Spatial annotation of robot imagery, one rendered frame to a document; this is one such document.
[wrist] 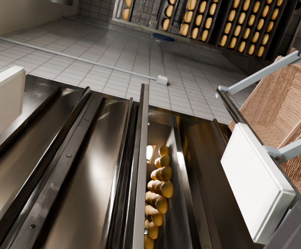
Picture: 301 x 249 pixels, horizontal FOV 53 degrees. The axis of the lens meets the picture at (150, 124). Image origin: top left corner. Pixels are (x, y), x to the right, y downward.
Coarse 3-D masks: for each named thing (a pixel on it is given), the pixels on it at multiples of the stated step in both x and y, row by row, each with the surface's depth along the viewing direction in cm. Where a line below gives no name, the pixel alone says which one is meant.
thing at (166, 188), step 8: (160, 152) 174; (168, 152) 174; (160, 160) 164; (168, 160) 162; (160, 168) 169; (168, 168) 152; (152, 176) 181; (160, 176) 164; (168, 176) 149; (152, 184) 171; (160, 184) 156; (168, 184) 141; (152, 192) 183; (160, 192) 153; (168, 192) 138; (152, 200) 159; (160, 200) 145; (152, 208) 165; (160, 208) 142; (152, 216) 147; (160, 216) 146; (152, 224) 152; (160, 224) 145; (152, 232) 149; (152, 240) 154; (144, 248) 160; (152, 248) 152
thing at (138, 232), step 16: (144, 96) 152; (144, 112) 132; (144, 128) 116; (144, 144) 104; (144, 160) 94; (144, 176) 86; (144, 192) 79; (144, 208) 73; (144, 224) 68; (144, 240) 64
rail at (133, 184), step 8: (144, 88) 165; (136, 128) 116; (136, 136) 109; (136, 144) 103; (136, 152) 98; (136, 160) 94; (136, 168) 89; (136, 176) 86; (136, 184) 82; (128, 200) 76; (128, 208) 73; (128, 216) 70; (128, 224) 68; (128, 232) 66; (128, 240) 64; (128, 248) 62
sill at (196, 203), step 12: (180, 120) 177; (180, 132) 160; (180, 144) 149; (180, 156) 142; (180, 168) 136; (192, 168) 128; (192, 180) 120; (192, 192) 112; (192, 204) 106; (192, 216) 102; (204, 216) 101; (192, 228) 99; (204, 228) 96; (192, 240) 96; (204, 240) 91
